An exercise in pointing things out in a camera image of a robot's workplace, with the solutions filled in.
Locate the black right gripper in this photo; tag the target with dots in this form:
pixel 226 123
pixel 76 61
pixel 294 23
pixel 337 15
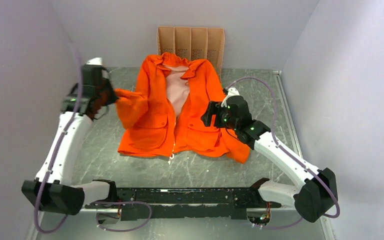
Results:
pixel 214 108

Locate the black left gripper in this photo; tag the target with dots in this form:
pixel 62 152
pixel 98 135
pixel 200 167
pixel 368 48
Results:
pixel 113 97

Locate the orange jacket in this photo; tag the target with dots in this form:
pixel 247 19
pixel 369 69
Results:
pixel 162 116

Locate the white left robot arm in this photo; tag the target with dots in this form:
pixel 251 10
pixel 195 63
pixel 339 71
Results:
pixel 52 190

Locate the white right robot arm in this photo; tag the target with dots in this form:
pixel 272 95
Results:
pixel 313 192

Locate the tan perforated organizer rack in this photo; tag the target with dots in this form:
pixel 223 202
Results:
pixel 193 43

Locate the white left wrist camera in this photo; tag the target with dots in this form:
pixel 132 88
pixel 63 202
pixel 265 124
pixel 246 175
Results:
pixel 97 61

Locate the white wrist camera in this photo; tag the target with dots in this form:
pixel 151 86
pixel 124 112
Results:
pixel 97 61
pixel 230 92

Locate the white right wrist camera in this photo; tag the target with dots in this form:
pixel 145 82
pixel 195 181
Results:
pixel 230 92

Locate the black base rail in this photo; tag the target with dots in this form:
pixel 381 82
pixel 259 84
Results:
pixel 177 203

